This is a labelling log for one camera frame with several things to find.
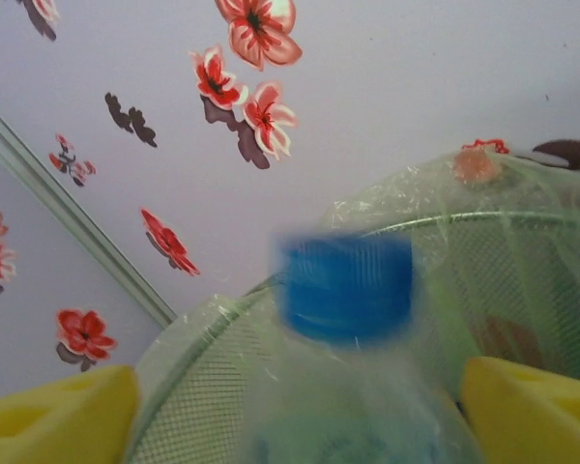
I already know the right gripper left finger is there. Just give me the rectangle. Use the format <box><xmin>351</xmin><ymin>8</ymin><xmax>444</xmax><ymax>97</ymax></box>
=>
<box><xmin>0</xmin><ymin>364</ymin><xmax>141</xmax><ymax>464</ymax></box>

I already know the grey mesh waste bin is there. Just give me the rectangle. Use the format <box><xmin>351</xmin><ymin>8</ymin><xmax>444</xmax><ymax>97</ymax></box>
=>
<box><xmin>125</xmin><ymin>144</ymin><xmax>580</xmax><ymax>464</ymax></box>

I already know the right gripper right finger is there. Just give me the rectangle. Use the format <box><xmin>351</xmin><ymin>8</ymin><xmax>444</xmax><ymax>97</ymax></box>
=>
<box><xmin>458</xmin><ymin>356</ymin><xmax>580</xmax><ymax>464</ymax></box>

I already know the clear plastic bin liner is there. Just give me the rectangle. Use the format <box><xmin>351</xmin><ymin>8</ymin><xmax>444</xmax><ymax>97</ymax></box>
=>
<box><xmin>125</xmin><ymin>144</ymin><xmax>580</xmax><ymax>464</ymax></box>

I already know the blue label bottle blue cap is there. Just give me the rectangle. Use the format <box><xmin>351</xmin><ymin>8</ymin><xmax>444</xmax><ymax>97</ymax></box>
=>
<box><xmin>250</xmin><ymin>231</ymin><xmax>484</xmax><ymax>464</ymax></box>

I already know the aluminium frame post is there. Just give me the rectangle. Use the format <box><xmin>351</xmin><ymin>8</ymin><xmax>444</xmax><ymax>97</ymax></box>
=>
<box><xmin>0</xmin><ymin>96</ymin><xmax>178</xmax><ymax>330</ymax></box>

